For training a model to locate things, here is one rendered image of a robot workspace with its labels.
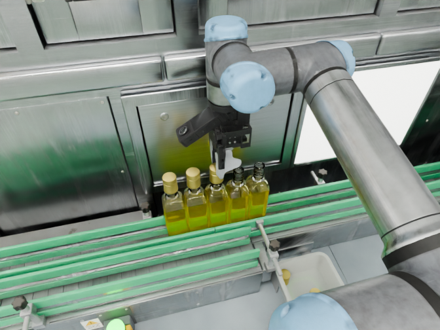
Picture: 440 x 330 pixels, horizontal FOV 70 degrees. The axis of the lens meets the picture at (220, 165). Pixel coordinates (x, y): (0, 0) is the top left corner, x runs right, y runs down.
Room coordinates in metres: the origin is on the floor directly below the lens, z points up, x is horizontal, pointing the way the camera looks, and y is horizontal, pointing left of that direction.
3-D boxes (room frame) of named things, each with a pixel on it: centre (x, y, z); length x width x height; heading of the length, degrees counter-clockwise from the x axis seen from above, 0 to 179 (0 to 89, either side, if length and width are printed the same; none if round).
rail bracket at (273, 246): (0.46, -0.13, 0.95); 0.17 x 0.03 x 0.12; 14
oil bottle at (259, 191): (0.59, -0.10, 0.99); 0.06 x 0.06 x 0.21; 14
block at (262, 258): (0.48, -0.13, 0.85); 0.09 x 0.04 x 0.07; 14
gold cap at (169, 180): (0.53, 0.12, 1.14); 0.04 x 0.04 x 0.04
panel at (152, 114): (0.75, -0.20, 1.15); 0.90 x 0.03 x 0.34; 104
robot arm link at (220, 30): (0.56, -0.01, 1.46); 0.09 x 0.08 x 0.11; 14
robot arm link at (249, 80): (0.47, -0.05, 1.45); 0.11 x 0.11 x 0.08; 14
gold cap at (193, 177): (0.55, 0.07, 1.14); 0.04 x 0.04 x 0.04
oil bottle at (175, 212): (0.53, 0.12, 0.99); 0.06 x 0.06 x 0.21; 15
